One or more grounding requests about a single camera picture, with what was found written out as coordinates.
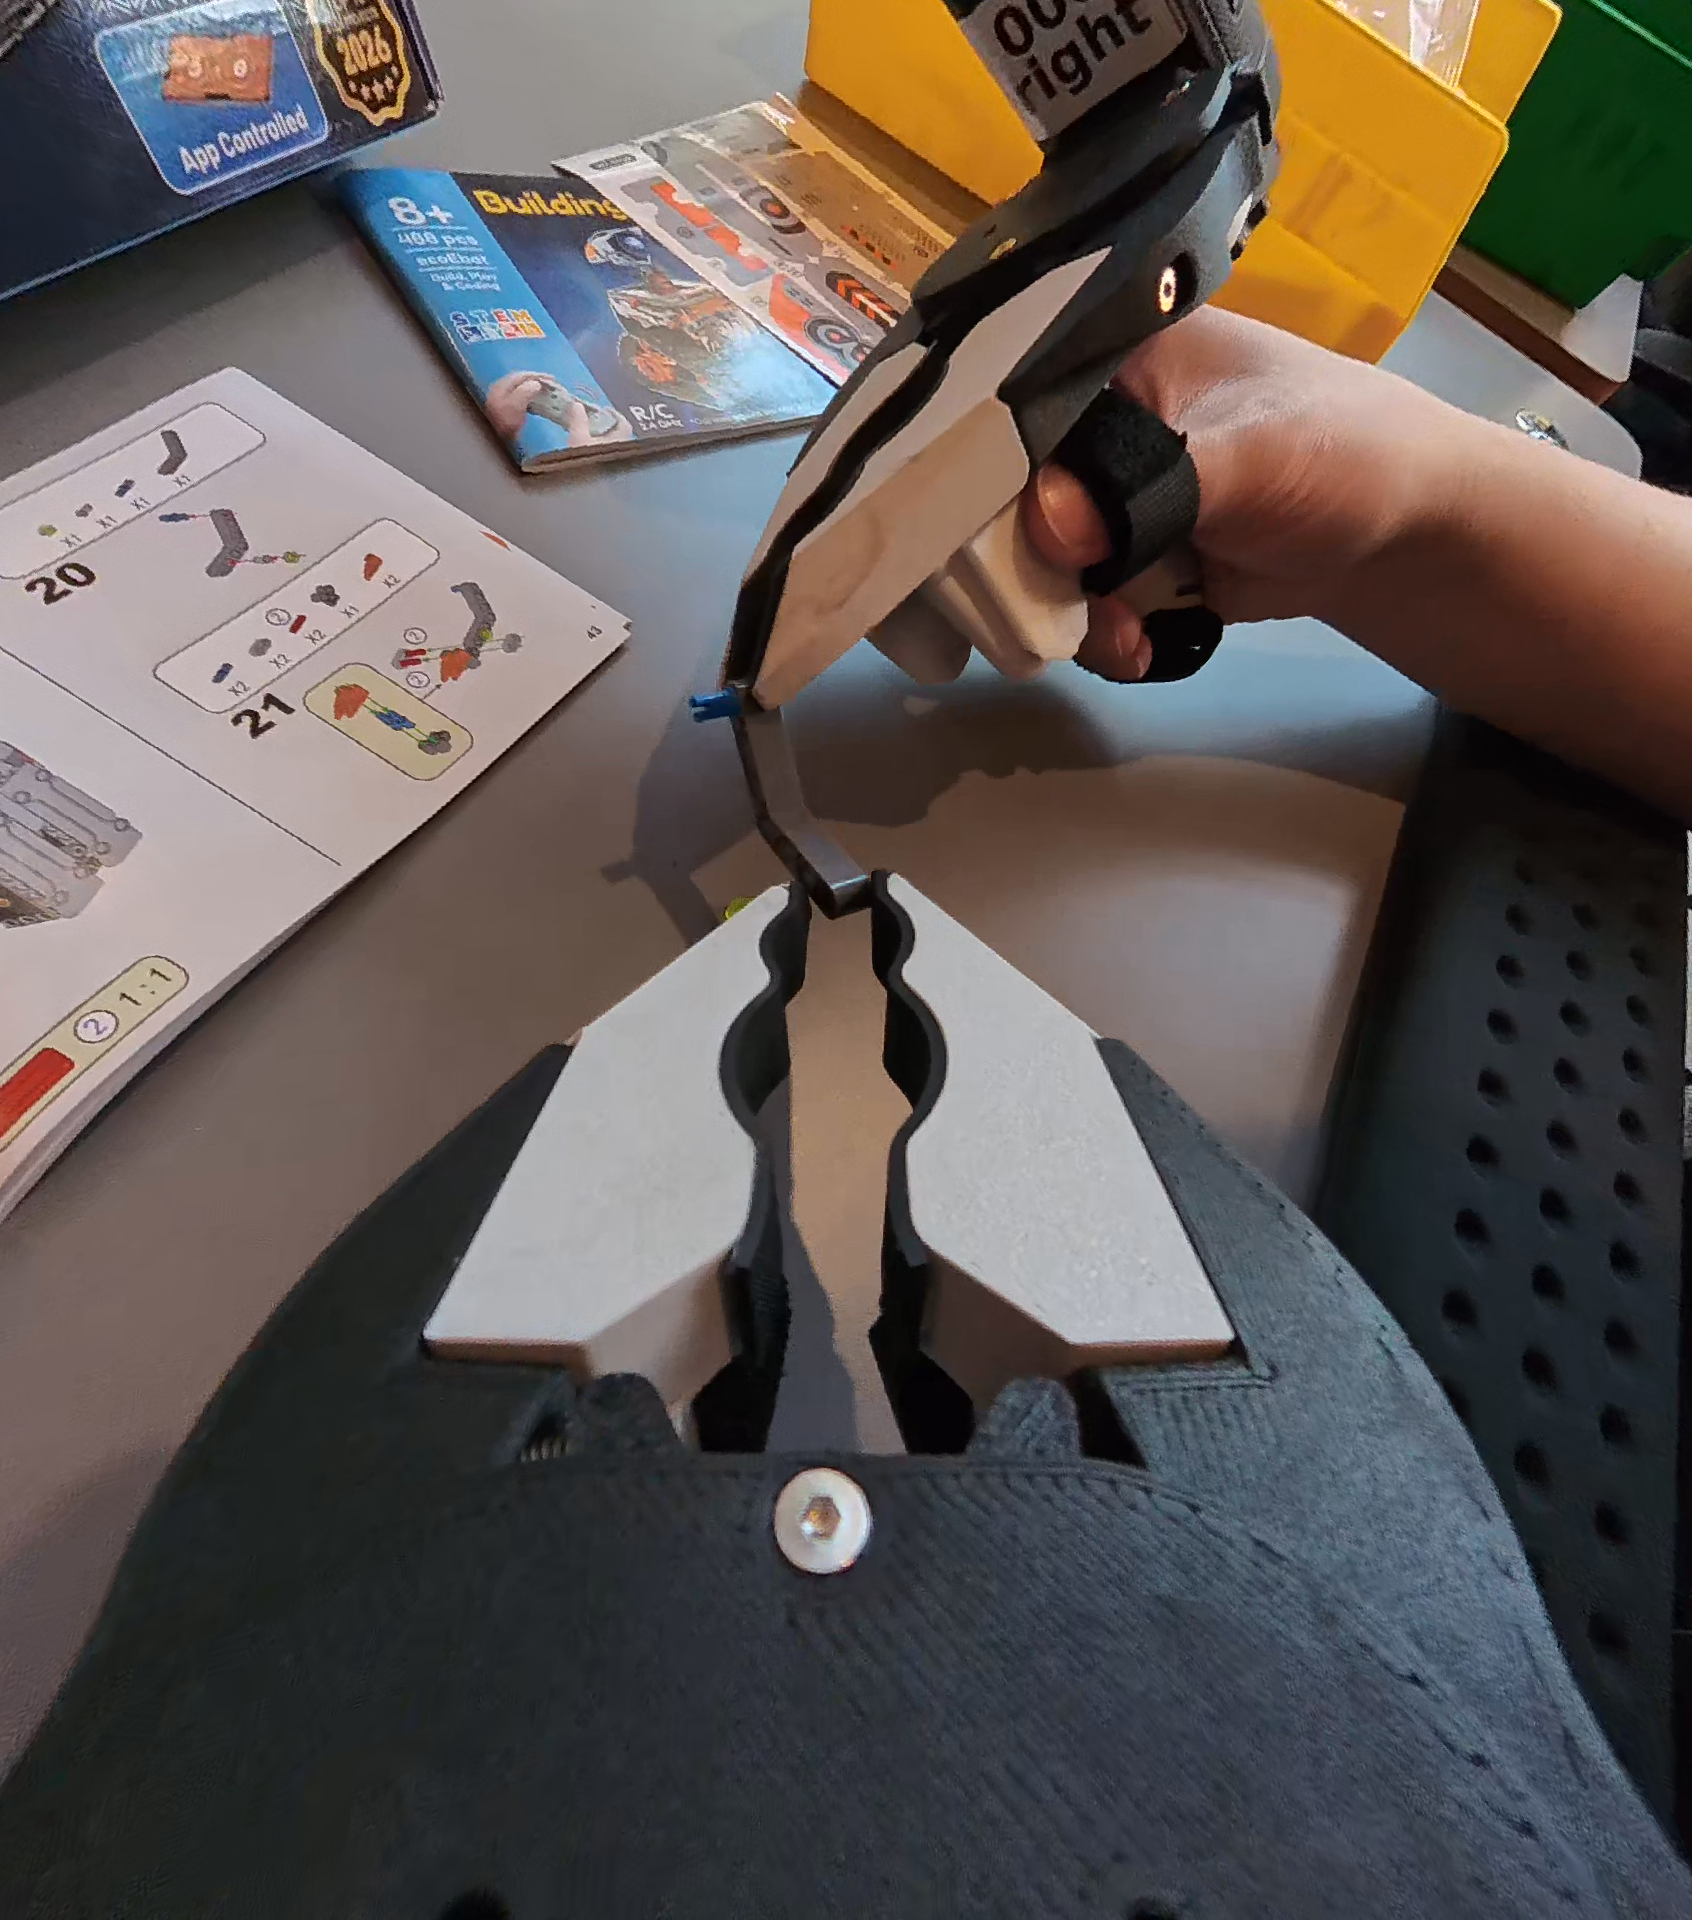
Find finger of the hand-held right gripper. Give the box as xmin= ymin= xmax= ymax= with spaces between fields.
xmin=720 ymin=292 xmax=943 ymax=707
xmin=744 ymin=245 xmax=1122 ymax=714

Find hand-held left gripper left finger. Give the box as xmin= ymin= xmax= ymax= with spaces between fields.
xmin=419 ymin=884 xmax=809 ymax=1456

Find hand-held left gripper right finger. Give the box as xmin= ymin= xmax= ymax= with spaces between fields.
xmin=867 ymin=870 xmax=1238 ymax=1456

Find dark grey angled beam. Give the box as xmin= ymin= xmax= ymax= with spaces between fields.
xmin=724 ymin=682 xmax=880 ymax=925

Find person's right forearm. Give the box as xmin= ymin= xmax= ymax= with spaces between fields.
xmin=1371 ymin=406 xmax=1692 ymax=859

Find grey desk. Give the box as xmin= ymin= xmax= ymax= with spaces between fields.
xmin=0 ymin=0 xmax=1448 ymax=1802

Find person's right hand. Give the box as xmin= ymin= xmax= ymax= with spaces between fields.
xmin=1019 ymin=309 xmax=1403 ymax=685

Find yellow storage bin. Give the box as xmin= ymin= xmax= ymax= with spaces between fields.
xmin=802 ymin=0 xmax=1566 ymax=367

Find clear plastic bags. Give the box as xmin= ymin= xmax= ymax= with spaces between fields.
xmin=1346 ymin=0 xmax=1470 ymax=86

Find sticker sheet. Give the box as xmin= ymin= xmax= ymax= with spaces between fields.
xmin=553 ymin=97 xmax=968 ymax=390

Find blue cover booklet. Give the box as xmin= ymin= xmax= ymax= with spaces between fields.
xmin=336 ymin=165 xmax=846 ymax=475

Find green storage bin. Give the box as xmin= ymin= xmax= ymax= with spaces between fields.
xmin=1461 ymin=0 xmax=1692 ymax=311

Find black perforated chair back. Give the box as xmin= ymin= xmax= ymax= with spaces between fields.
xmin=1311 ymin=714 xmax=1692 ymax=1825

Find open instruction manual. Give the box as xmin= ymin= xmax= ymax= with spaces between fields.
xmin=0 ymin=368 xmax=631 ymax=1300

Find robot kit box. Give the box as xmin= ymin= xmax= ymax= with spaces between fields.
xmin=0 ymin=0 xmax=445 ymax=349

